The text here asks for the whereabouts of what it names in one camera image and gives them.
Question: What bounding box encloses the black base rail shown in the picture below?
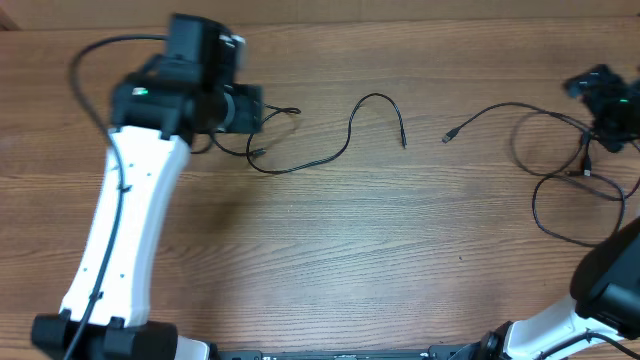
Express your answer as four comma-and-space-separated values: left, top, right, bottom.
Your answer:
211, 343, 479, 360

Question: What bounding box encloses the black USB cable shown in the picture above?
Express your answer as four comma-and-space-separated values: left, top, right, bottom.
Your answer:
209, 92, 408, 176
441, 101, 601, 178
531, 134, 640, 248

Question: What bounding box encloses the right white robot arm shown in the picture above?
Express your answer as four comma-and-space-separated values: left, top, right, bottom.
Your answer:
473, 64, 639, 359

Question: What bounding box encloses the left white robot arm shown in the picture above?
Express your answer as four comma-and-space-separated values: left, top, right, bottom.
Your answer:
31, 14, 263, 359

